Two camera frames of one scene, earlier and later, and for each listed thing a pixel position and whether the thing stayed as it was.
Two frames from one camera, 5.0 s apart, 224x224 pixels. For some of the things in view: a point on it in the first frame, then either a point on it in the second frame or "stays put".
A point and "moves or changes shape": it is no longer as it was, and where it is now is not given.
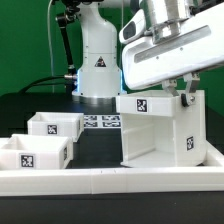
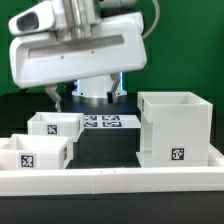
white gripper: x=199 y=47 to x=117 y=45
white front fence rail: x=112 y=181 stays put
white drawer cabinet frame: x=157 y=130 moves or changes shape
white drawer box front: x=30 y=151 stays put
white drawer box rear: x=57 y=124 stays put
